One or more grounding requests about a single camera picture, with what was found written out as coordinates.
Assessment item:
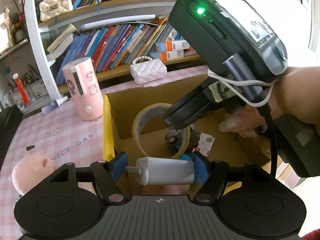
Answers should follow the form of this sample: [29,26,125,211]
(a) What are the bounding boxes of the white cable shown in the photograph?
[207,68,278,108]

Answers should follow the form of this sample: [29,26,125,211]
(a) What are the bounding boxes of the orange white medicine box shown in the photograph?
[156,40,190,53]

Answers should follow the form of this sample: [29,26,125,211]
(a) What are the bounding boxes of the white charger adapter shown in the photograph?
[125,157,195,186]

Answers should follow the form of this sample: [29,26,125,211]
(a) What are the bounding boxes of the pink checkered tablecloth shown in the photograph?
[0,64,209,240]

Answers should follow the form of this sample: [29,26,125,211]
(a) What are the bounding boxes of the pink plush toy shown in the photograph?
[11,152,55,195]

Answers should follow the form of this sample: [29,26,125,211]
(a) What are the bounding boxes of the small spray bottle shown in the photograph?
[41,96,68,115]

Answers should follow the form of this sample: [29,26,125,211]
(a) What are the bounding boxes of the red tassel ornament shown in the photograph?
[12,73,29,107]

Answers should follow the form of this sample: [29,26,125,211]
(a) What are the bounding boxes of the yellow cardboard box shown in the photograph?
[101,73,270,171]

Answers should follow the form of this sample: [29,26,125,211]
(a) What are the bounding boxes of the person's right hand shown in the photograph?
[219,67,319,137]

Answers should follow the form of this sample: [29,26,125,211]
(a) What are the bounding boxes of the cream quilted pearl handbag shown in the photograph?
[39,0,73,22]

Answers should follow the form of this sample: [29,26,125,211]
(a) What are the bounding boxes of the white bookshelf frame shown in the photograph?
[22,0,241,100]

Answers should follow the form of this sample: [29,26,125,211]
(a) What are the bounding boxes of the small white red box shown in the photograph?
[194,133,215,157]

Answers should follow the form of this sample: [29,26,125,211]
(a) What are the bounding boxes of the white quilted pearl handbag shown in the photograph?
[130,56,167,85]

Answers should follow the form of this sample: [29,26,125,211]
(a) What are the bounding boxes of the yellow tape roll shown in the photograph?
[132,103,189,159]

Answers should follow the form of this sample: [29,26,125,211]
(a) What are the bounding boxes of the pink cylindrical humidifier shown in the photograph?
[62,57,103,121]

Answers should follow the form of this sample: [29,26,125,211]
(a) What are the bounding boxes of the small black wedge piece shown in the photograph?
[26,145,35,151]

